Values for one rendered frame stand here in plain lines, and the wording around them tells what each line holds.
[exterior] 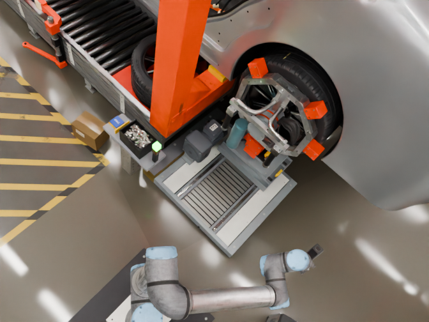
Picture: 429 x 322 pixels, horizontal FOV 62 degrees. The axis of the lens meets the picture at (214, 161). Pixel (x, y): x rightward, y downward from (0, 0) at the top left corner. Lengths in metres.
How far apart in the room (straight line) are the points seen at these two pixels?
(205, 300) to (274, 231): 1.51
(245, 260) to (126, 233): 0.88
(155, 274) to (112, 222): 1.38
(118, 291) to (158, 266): 0.95
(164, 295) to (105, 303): 0.96
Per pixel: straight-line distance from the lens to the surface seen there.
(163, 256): 1.36
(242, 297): 1.55
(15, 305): 2.67
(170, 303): 1.36
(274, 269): 1.70
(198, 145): 2.52
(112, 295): 2.28
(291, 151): 2.29
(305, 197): 3.08
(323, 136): 2.19
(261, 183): 2.78
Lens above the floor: 2.56
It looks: 60 degrees down
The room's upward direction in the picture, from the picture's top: 24 degrees clockwise
